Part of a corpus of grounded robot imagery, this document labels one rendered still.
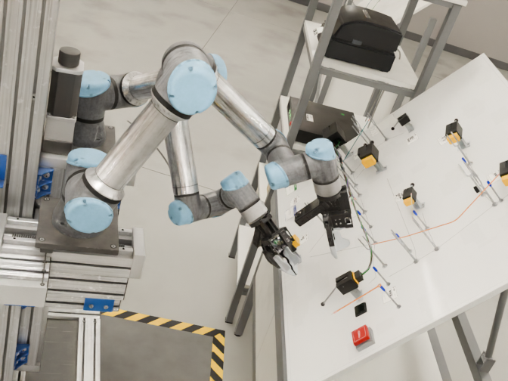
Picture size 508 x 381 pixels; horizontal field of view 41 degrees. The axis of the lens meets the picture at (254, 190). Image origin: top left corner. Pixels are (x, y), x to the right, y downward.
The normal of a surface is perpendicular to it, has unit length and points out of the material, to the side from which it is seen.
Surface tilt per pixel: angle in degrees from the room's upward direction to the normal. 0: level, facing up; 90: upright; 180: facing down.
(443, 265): 53
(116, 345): 0
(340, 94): 90
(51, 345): 0
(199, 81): 84
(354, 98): 90
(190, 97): 83
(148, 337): 0
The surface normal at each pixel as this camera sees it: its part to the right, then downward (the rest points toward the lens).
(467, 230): -0.62, -0.67
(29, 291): 0.18, 0.56
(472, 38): -0.15, 0.48
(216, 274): 0.26, -0.82
